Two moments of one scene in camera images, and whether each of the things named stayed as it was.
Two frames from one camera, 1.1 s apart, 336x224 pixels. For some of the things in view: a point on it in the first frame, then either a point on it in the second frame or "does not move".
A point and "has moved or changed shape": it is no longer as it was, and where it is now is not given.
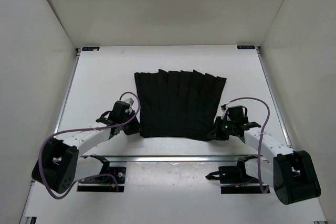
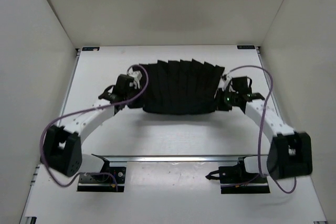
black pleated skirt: (177, 104) has moved or changed shape
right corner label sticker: (245, 46) does not move
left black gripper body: (131, 127) to (133, 92)
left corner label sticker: (95, 49) does not move
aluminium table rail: (249, 158) does not move
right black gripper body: (223, 129) to (226, 100)
